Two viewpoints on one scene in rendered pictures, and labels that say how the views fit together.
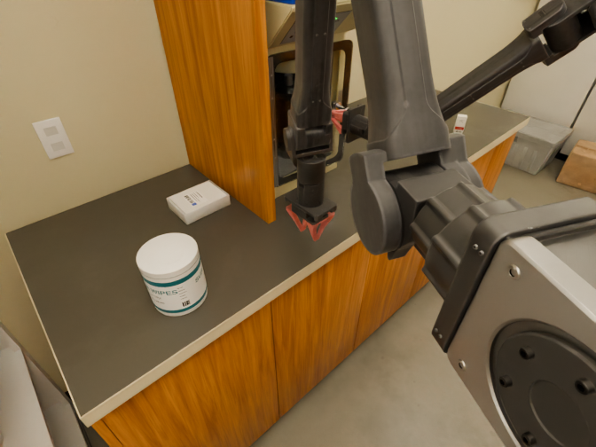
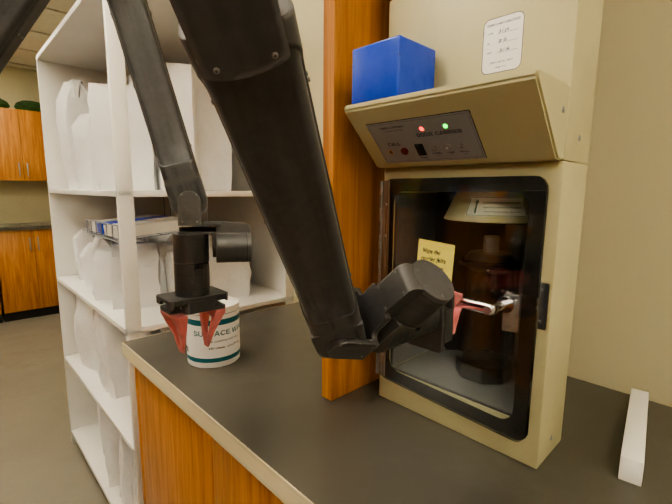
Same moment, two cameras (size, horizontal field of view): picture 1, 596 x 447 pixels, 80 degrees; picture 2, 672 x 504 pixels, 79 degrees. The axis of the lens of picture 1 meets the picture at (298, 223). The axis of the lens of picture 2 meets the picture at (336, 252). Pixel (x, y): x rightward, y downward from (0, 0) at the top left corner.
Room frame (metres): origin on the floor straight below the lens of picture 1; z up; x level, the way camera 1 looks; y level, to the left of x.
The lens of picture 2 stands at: (0.84, -0.72, 1.37)
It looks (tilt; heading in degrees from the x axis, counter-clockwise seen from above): 9 degrees down; 88
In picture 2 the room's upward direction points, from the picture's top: 1 degrees clockwise
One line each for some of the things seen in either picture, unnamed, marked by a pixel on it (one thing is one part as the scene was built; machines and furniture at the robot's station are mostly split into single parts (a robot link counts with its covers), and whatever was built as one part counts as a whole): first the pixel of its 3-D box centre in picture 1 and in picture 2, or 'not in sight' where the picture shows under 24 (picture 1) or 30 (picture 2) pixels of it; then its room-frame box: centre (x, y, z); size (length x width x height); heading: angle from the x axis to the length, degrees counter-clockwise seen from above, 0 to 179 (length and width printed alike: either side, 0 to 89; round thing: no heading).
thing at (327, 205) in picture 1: (310, 192); (192, 282); (0.62, -0.03, 1.21); 0.10 x 0.07 x 0.07; 42
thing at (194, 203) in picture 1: (199, 200); not in sight; (0.93, 0.32, 0.96); 0.16 x 0.12 x 0.04; 132
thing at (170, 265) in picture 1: (174, 274); (213, 329); (0.57, 0.29, 1.02); 0.13 x 0.13 x 0.15
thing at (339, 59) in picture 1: (310, 117); (446, 295); (1.05, -0.04, 1.19); 0.30 x 0.01 x 0.40; 128
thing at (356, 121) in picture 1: (361, 126); (414, 315); (0.97, -0.18, 1.20); 0.07 x 0.07 x 0.10; 42
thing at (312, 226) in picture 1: (312, 221); (188, 324); (0.61, -0.03, 1.14); 0.07 x 0.07 x 0.09; 42
